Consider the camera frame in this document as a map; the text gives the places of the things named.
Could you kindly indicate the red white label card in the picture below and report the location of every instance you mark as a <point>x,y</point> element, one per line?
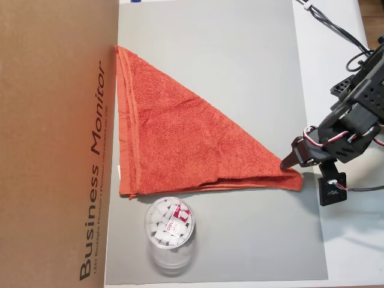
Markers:
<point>174,226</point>

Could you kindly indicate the orange terry towel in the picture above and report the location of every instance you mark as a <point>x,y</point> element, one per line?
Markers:
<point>180,135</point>

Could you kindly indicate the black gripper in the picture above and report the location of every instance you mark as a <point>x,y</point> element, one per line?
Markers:
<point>303,155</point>

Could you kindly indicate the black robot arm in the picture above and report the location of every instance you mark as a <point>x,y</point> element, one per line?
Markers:
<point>366,99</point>

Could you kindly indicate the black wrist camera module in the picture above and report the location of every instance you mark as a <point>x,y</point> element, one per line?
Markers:
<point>331,192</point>

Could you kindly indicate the brown cardboard monitor box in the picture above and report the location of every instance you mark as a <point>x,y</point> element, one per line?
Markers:
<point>45,135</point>

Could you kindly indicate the clear jar of white cubes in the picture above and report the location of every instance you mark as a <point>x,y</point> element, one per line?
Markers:
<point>159,231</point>

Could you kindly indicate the grey rectangular mat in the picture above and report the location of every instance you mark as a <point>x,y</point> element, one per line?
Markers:
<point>240,240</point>

